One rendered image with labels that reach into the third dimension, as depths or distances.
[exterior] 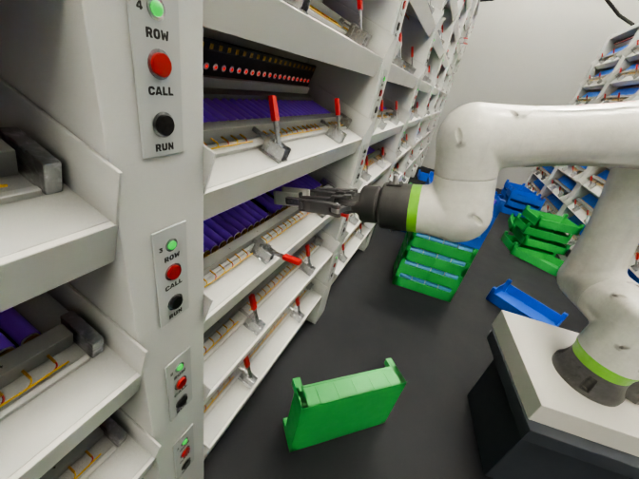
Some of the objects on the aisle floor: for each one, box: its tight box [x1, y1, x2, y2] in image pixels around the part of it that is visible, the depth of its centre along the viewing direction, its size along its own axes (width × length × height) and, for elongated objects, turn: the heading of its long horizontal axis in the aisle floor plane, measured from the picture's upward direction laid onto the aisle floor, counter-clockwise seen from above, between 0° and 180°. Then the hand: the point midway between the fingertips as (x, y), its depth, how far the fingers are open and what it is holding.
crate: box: [392, 254, 456, 302], centre depth 157 cm, size 30×20×8 cm
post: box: [304, 0, 409, 324], centre depth 81 cm, size 20×9×176 cm, turn 47°
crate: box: [282, 358, 407, 452], centre depth 81 cm, size 8×30×20 cm, turn 92°
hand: (291, 196), depth 67 cm, fingers open, 3 cm apart
